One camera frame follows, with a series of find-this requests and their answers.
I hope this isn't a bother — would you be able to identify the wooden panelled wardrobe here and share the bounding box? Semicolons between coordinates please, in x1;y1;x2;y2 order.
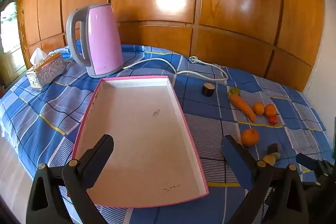
17;0;326;93

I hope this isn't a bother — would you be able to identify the yellowish potato piece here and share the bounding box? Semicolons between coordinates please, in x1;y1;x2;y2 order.
262;154;277;165

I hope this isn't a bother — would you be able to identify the pink shallow tray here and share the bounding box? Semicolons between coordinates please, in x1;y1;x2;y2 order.
67;75;210;208

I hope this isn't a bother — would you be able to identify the blue plaid bedsheet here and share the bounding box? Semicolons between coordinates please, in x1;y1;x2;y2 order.
0;39;331;224

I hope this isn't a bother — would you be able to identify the deep orange mandarin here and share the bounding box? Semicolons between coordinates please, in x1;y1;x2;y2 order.
264;104;277;118

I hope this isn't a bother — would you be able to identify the yellowish small orange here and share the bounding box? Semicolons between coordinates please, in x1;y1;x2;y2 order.
253;102;265;116

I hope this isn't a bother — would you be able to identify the white power cord with plug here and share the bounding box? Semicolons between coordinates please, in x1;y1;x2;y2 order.
121;55;229;82

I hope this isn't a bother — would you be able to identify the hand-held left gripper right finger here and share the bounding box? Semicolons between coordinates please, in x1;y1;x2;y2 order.
220;135;309;224

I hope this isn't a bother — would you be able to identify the pink electric kettle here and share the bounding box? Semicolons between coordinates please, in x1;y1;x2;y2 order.
66;4;125;79

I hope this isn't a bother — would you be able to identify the large orange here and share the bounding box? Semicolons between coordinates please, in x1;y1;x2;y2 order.
241;128;259;147

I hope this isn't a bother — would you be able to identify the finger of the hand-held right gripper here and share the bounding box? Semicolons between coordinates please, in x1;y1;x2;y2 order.
296;153;326;174

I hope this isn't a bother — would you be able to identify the orange carrot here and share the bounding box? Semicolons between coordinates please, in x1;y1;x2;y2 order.
228;93;256;123

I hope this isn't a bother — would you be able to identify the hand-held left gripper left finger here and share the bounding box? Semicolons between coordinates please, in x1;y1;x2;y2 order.
26;134;114;224

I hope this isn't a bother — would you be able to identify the window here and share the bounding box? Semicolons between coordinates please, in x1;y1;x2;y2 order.
0;0;27;88

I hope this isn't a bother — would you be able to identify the white tissue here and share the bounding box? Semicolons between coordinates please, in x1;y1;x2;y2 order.
30;48;48;65

